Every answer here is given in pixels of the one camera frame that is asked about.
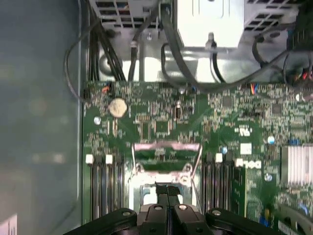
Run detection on silver CPU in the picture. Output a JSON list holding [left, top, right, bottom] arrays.
[[140, 184, 193, 209]]

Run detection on black wire bundle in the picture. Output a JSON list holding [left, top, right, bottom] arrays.
[[88, 24, 126, 82]]

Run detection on RAM slot with black clips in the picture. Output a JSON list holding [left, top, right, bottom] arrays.
[[95, 154, 106, 220], [113, 154, 125, 216], [205, 152, 214, 213]]

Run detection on thin black looped cable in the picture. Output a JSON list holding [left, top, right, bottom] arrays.
[[64, 24, 98, 102]]

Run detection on RAM slot with white clips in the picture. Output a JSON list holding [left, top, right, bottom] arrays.
[[105, 154, 115, 218], [214, 153, 224, 213], [85, 154, 96, 221]]

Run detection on thick black cable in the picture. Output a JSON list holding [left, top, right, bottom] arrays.
[[159, 6, 291, 93]]

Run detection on white label sticker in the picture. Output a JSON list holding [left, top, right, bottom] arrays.
[[0, 213, 18, 235]]

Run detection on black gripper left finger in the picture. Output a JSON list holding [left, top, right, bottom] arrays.
[[64, 182, 169, 235]]

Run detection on thin metal locking lever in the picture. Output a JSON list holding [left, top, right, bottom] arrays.
[[191, 176, 205, 217]]

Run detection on short black cable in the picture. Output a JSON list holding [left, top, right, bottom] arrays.
[[211, 51, 227, 83]]

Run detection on green motherboard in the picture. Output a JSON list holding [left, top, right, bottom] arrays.
[[82, 80, 313, 235]]

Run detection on round coin cell battery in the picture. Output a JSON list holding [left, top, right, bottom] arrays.
[[109, 97, 128, 118]]

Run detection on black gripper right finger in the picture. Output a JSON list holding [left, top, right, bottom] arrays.
[[169, 187, 278, 235]]

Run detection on CPU socket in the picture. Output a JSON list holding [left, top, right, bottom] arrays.
[[127, 170, 196, 213]]

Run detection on silver finned heatsink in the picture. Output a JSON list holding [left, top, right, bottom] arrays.
[[280, 144, 313, 187]]

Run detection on open black PC case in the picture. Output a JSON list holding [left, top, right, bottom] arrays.
[[0, 0, 313, 235]]

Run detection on metal socket cover frame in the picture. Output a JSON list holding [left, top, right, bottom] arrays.
[[132, 141, 203, 183]]

